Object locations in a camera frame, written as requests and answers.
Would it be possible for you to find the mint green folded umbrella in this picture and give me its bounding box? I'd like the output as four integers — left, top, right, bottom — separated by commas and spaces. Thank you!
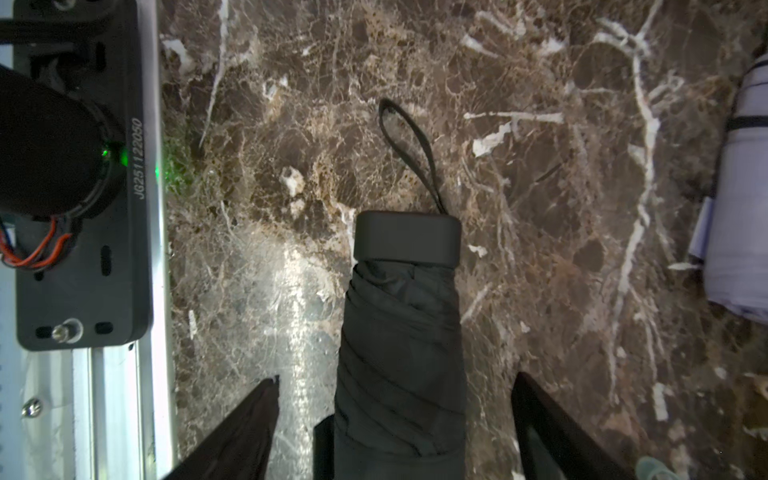
635, 456, 680, 480

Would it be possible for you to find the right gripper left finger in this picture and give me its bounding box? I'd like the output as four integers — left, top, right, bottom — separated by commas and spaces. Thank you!
166, 377, 280, 480

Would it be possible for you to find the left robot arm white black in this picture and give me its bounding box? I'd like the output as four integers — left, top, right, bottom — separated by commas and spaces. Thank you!
1, 66, 126, 218

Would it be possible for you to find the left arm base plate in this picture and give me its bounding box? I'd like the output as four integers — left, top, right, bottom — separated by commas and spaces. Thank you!
1, 1, 152, 351

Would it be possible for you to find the purple umbrella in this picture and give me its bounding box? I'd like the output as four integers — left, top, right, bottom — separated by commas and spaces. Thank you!
688, 54, 767, 324

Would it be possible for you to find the black umbrella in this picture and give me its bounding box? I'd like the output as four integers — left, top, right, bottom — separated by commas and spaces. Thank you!
313, 98, 468, 480

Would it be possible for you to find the aluminium front rail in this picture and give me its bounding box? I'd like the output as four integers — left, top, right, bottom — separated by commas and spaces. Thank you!
1, 1, 178, 479

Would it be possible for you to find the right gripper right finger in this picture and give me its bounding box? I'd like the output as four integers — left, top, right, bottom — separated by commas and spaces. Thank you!
511, 372, 634, 479

